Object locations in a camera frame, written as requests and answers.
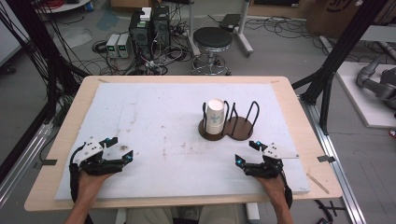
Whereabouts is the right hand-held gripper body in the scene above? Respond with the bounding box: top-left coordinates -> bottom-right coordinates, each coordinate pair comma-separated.
244,142 -> 300,180

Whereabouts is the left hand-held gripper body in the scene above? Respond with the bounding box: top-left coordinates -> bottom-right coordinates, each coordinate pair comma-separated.
74,135 -> 134,177

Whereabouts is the dark wire cup holder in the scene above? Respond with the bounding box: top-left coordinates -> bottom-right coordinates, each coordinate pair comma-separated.
198,99 -> 262,142

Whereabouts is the person's left hand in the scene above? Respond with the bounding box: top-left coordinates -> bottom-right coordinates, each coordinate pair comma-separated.
77,170 -> 114,203

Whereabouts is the person's right hand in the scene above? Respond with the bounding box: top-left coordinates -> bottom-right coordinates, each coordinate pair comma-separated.
253,174 -> 287,203

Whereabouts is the black tape piece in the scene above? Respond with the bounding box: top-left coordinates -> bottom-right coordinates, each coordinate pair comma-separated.
33,159 -> 59,170
317,154 -> 337,164

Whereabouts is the thin wooden stick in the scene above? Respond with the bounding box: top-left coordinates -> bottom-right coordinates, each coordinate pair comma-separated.
305,173 -> 331,195

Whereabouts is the white table leg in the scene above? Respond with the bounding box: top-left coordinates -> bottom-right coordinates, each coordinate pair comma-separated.
245,202 -> 262,224

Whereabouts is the beige trouser leg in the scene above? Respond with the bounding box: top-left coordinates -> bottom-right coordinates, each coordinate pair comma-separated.
198,204 -> 248,224
125,206 -> 176,224

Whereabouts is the white foam mat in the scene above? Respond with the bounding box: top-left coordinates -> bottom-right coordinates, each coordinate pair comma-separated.
54,81 -> 312,201

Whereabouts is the white board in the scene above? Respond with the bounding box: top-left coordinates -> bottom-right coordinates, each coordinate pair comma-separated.
335,61 -> 396,130

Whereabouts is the grey bench power supply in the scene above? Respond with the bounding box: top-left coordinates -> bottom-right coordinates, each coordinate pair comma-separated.
117,33 -> 134,59
105,33 -> 121,59

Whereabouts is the black computer tower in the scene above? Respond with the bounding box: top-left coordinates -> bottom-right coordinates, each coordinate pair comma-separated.
128,8 -> 154,61
151,5 -> 172,49

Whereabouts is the white metal stand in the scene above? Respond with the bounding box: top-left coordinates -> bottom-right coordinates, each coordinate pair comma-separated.
186,0 -> 255,58

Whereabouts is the black round stool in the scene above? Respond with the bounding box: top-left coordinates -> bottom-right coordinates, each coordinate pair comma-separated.
191,26 -> 234,77

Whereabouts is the black flat device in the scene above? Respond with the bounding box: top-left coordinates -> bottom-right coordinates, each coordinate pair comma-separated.
219,13 -> 243,33

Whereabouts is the white box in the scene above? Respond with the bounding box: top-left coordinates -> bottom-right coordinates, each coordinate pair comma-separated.
139,7 -> 153,22

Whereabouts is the white round table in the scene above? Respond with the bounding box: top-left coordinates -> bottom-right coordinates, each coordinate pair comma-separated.
35,0 -> 92,14

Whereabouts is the brown cardboard box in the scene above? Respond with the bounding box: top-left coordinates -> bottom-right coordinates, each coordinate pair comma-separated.
305,0 -> 366,39

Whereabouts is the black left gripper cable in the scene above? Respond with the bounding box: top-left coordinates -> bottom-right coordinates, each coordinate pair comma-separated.
68,142 -> 88,203

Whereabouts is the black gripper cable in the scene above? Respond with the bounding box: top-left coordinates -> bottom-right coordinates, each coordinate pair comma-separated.
277,172 -> 294,210
68,142 -> 88,203

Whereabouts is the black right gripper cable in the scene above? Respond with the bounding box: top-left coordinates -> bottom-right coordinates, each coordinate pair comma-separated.
277,172 -> 294,210

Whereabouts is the aluminium rail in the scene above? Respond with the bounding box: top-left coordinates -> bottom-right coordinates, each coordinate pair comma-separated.
0,122 -> 54,209
299,95 -> 368,224

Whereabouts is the black frame with cables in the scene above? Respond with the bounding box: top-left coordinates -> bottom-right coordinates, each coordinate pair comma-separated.
0,0 -> 92,127

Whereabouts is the black metal frame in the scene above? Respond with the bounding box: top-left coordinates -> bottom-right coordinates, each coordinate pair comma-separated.
291,0 -> 390,135

